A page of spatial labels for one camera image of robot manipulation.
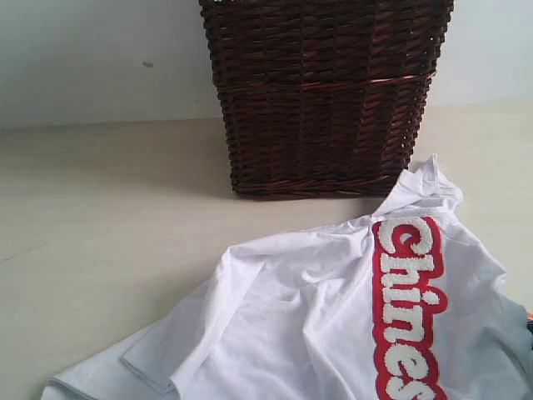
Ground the dark brown wicker basket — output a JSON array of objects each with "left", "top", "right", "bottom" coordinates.
[{"left": 200, "top": 0, "right": 454, "bottom": 198}]

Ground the white t-shirt red lettering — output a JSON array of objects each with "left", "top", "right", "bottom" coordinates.
[{"left": 42, "top": 157, "right": 532, "bottom": 399}]

